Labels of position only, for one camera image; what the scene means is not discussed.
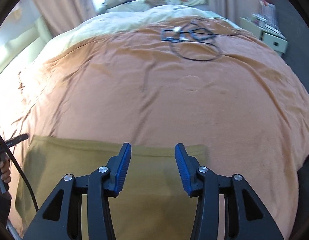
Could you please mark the beige curtain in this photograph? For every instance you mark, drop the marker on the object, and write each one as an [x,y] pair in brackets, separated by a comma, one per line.
[63,15]

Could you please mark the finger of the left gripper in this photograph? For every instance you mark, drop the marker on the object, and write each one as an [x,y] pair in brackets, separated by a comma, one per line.
[16,140]

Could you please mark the person's left hand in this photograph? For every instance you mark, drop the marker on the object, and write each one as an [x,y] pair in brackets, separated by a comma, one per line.
[5,171]

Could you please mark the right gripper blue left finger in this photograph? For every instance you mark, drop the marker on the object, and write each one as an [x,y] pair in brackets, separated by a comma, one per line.
[118,166]

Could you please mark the pale yellow duvet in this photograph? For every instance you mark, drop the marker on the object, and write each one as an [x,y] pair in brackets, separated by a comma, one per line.
[128,17]

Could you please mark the orange bed blanket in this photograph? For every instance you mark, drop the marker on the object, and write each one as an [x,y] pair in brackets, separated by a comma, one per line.
[244,112]

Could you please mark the olive green cloth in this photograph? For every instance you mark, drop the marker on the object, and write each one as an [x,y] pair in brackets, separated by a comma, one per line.
[152,203]

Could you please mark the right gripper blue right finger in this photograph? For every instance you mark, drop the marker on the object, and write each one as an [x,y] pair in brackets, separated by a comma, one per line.
[187,168]

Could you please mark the books on cabinet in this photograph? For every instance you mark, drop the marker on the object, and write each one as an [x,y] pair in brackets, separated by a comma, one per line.
[267,17]

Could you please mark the white bedside cabinet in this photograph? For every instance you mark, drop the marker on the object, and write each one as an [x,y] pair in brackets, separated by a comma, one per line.
[273,39]

